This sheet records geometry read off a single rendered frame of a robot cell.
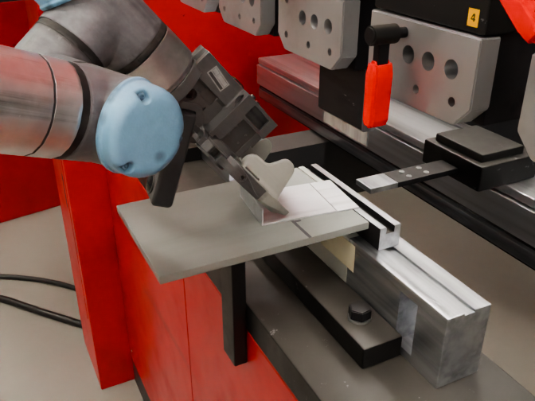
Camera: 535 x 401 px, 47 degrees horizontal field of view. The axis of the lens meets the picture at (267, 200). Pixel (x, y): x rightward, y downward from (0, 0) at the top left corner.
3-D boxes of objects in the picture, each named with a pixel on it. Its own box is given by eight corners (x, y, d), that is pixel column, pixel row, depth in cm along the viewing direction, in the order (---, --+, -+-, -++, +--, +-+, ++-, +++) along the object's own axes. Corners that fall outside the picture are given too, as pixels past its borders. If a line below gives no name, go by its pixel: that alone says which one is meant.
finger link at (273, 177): (321, 192, 71) (268, 138, 68) (284, 227, 72) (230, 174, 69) (314, 186, 74) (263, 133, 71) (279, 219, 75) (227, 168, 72)
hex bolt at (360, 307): (343, 314, 73) (344, 303, 72) (362, 308, 74) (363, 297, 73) (356, 327, 71) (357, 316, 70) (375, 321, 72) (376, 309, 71)
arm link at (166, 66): (120, 85, 60) (109, 65, 67) (153, 116, 63) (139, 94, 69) (174, 32, 60) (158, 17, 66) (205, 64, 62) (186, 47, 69)
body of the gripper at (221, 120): (282, 130, 69) (212, 53, 62) (228, 183, 69) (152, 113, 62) (259, 109, 75) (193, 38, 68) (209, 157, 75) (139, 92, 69)
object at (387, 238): (298, 185, 89) (298, 167, 88) (315, 181, 91) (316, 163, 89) (378, 251, 73) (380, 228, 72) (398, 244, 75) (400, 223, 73)
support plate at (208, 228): (117, 212, 78) (115, 204, 77) (297, 173, 88) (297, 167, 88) (159, 285, 64) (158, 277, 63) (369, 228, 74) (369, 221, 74)
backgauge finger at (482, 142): (338, 180, 88) (340, 148, 85) (475, 149, 98) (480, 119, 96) (388, 216, 78) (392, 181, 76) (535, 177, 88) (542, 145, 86)
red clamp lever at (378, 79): (357, 126, 59) (364, 24, 55) (391, 119, 61) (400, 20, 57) (367, 131, 58) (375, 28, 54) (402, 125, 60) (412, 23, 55)
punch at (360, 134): (317, 122, 81) (320, 51, 77) (329, 120, 82) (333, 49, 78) (360, 148, 73) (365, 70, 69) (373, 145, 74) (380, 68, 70)
